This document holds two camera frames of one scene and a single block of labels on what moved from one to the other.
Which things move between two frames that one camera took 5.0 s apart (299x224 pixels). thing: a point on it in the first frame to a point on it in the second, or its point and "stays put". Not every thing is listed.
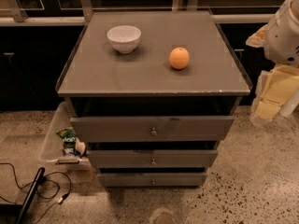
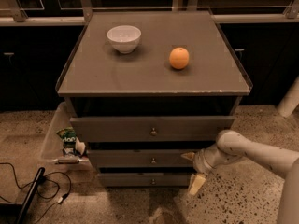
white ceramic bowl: x=124 y=38 stays put
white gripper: x=282 y=37 to x=199 y=163
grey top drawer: x=153 y=129 stays put
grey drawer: x=135 y=159 stays put
